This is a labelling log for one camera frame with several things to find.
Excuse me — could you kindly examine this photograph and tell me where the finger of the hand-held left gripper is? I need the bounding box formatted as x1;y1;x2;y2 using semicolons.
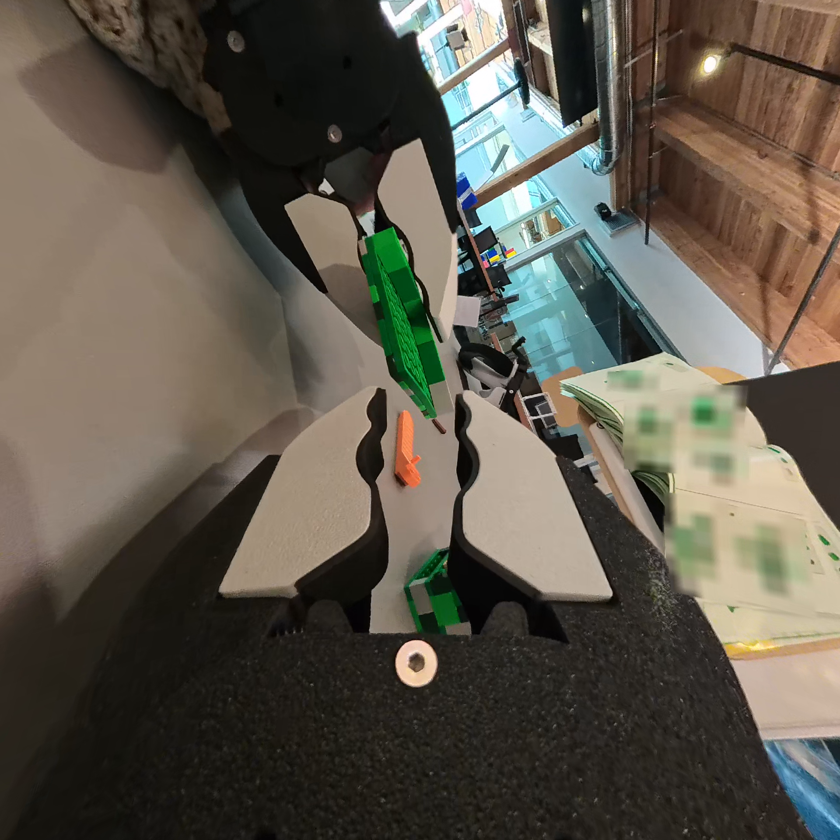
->
285;192;388;368
377;139;458;342

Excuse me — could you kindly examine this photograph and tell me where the green lego plate assembly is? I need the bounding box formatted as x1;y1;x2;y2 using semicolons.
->
359;226;448;421

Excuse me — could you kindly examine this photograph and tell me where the green grey lego block build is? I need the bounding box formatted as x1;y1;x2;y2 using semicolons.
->
403;548;471;636

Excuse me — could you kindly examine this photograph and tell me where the silver ventilation duct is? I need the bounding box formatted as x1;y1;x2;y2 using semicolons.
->
589;0;632;177

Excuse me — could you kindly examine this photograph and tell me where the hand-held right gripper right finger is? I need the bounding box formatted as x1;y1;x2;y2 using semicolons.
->
453;392;614;603

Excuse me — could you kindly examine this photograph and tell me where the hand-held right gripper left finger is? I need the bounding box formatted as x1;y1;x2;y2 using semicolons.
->
218;387;389;599

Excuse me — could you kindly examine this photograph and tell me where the black wall screen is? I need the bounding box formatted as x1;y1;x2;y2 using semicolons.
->
546;0;599;127

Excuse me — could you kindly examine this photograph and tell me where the black flat board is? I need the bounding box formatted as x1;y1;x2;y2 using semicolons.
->
727;363;840;526

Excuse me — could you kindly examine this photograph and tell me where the orange lego brick separator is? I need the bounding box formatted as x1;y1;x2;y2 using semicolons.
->
392;410;422;488

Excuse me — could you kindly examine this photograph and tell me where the person's left forearm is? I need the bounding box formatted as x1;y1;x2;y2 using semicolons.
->
66;0;232;135

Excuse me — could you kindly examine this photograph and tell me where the lego instruction booklet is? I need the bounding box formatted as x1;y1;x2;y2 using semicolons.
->
560;353;840;658

